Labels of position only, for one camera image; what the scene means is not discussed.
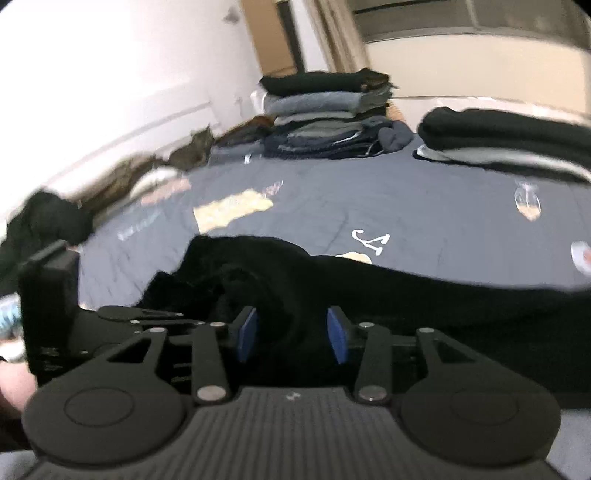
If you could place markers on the brown wooden door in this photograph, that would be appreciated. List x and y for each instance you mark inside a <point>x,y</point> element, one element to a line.
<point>272,37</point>

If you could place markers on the tabby cat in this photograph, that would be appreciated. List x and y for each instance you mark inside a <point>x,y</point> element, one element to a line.
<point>191,150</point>

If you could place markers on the black and grey clothes stack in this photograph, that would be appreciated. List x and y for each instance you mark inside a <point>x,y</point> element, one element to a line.
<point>498,134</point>

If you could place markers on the person's left hand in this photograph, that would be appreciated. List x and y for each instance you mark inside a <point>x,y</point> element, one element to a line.
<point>16,387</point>

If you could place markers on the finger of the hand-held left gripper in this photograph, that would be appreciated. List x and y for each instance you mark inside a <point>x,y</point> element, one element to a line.
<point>184,324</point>
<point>138,313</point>

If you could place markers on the tall stack of folded clothes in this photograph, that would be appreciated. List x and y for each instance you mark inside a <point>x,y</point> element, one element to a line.
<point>323,120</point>

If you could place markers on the black puffer jacket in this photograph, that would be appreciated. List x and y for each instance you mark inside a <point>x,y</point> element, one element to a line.
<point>41,221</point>

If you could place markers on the white headboard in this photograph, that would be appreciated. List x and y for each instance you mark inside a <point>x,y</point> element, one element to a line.
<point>92,138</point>

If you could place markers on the olive blanket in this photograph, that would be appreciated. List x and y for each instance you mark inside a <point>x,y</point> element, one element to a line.
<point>120,180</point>

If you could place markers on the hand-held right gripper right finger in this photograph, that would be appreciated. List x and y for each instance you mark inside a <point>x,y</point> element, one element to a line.
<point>338,337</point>

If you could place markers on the beige curtain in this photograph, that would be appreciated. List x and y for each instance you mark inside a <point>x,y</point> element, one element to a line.
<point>337,32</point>

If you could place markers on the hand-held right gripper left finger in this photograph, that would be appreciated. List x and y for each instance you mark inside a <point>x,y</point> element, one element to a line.
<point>247,334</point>

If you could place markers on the grey printed quilt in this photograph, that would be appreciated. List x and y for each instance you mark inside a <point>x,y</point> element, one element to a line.
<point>369,198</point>

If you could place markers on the white pillow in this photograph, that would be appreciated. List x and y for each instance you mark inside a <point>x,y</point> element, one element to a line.
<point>152,180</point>

